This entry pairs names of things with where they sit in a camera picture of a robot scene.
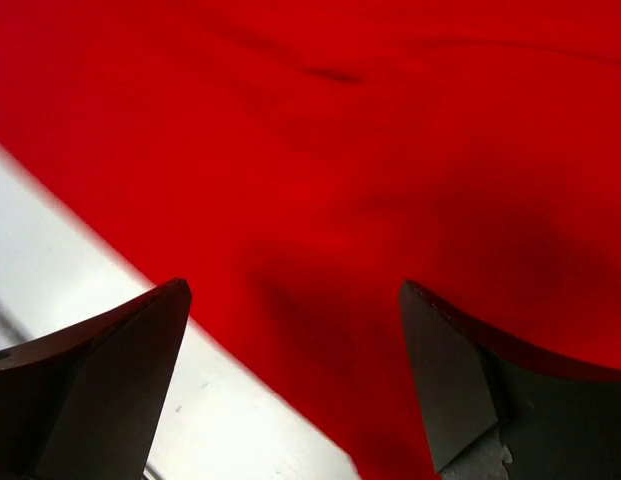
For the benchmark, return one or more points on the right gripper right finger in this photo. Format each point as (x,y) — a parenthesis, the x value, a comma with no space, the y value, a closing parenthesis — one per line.
(495,406)

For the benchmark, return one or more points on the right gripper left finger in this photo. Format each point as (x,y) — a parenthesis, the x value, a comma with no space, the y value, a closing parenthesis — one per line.
(84,402)

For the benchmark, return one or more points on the red t shirt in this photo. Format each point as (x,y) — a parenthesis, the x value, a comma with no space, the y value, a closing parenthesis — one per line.
(296,161)

